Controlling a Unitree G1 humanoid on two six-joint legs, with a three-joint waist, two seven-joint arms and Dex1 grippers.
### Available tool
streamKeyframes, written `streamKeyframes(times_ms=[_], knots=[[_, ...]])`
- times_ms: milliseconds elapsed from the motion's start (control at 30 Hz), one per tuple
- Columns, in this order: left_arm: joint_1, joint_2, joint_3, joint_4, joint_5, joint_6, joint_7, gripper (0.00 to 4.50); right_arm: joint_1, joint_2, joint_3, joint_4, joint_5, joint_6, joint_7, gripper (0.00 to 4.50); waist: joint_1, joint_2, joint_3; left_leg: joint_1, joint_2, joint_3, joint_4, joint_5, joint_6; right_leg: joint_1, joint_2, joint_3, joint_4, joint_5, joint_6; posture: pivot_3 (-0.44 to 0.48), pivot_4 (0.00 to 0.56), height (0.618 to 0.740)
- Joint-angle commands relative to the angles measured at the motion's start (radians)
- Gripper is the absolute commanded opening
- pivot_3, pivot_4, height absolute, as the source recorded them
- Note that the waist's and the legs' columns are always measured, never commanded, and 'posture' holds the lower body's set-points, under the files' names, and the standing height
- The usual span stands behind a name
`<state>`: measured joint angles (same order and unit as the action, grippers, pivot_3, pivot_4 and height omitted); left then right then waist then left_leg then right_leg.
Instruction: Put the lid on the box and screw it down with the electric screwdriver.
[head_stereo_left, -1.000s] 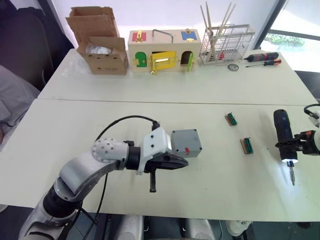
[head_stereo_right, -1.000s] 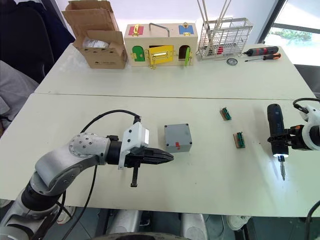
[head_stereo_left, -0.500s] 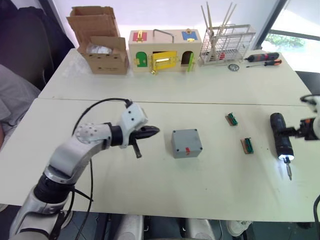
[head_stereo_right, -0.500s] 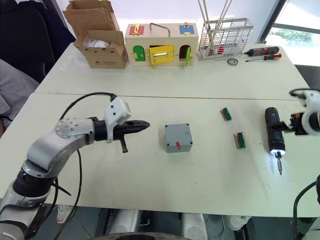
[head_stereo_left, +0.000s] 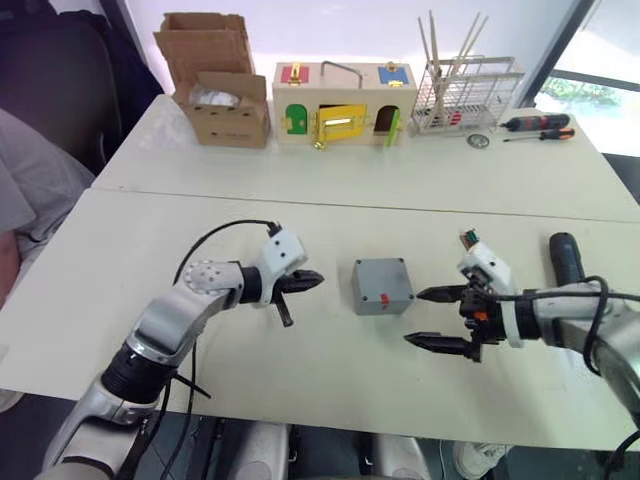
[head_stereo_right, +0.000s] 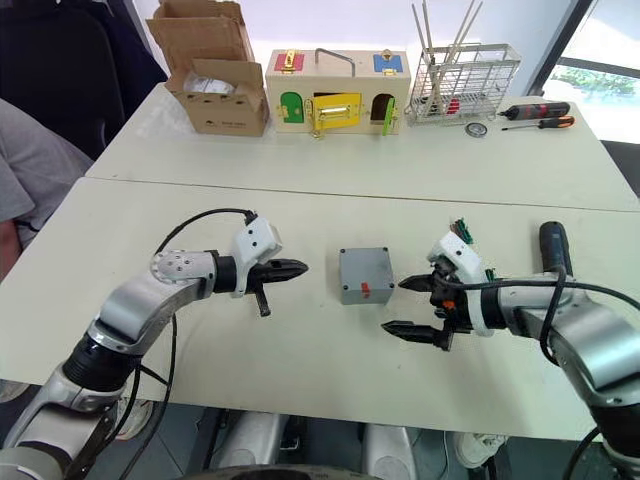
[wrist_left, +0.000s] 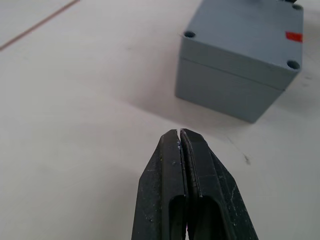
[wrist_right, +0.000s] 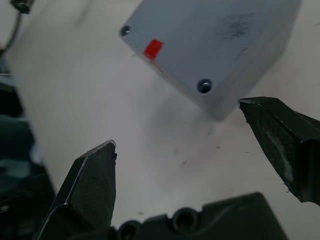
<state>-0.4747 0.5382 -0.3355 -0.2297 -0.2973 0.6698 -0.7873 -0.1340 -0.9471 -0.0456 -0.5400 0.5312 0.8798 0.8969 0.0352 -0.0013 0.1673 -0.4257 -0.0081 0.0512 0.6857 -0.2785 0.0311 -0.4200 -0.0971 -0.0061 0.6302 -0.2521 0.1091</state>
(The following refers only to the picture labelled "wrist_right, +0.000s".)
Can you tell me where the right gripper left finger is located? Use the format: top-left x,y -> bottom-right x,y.
37,139 -> 119,240

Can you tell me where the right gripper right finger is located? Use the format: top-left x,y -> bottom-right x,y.
237,96 -> 320,205

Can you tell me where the grey plastic box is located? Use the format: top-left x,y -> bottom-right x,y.
132,0 -> 302,123

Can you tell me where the grey box lid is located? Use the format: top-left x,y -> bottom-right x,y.
119,0 -> 302,112

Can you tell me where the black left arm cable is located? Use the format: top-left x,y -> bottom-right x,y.
0,0 -> 32,52

